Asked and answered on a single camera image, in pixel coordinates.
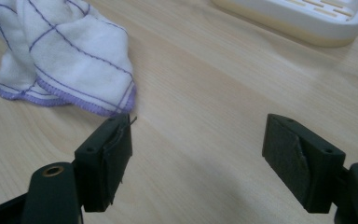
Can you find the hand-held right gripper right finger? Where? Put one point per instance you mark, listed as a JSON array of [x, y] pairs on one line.
[[304, 165]]

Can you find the white cloth with purple grid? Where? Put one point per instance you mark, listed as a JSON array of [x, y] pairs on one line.
[[68, 59]]

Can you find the white rack with slotted base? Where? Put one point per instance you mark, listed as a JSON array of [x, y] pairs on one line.
[[295, 21]]

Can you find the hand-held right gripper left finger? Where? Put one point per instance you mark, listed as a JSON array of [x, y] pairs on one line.
[[102, 168]]

